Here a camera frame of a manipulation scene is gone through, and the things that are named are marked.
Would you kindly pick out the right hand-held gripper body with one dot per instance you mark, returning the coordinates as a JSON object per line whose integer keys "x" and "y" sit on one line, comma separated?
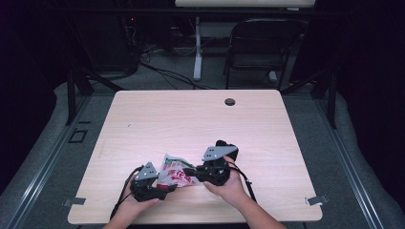
{"x": 216, "y": 171}

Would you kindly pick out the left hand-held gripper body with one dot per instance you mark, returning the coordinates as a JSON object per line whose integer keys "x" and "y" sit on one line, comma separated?
{"x": 144, "y": 189}

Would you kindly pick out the red and white plastic bag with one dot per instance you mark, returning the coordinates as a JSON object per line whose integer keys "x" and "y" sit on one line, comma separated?
{"x": 175, "y": 173}

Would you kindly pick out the person's left hand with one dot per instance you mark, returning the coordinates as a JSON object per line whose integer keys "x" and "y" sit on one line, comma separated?
{"x": 133, "y": 206}

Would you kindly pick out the person's right hand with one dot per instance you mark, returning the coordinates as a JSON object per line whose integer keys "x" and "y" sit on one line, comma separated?
{"x": 230, "y": 189}

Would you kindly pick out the white desk leg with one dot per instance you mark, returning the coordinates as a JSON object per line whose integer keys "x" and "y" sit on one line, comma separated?
{"x": 198, "y": 54}

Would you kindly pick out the black folding chair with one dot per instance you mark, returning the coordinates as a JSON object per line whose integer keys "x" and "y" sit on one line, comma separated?
{"x": 261, "y": 41}

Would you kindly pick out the dark computer tower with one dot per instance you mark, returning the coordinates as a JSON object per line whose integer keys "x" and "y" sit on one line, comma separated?
{"x": 130, "y": 41}

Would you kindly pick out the grey metal table bracket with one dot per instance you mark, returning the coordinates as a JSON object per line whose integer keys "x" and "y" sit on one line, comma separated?
{"x": 316, "y": 200}
{"x": 74, "y": 201}

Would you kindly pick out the aluminium floor rail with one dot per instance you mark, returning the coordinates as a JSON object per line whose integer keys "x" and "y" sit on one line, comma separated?
{"x": 47, "y": 165}
{"x": 350, "y": 171}

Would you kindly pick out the black metal frame stand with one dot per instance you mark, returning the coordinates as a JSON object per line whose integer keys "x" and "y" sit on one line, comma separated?
{"x": 71, "y": 95}
{"x": 332, "y": 98}

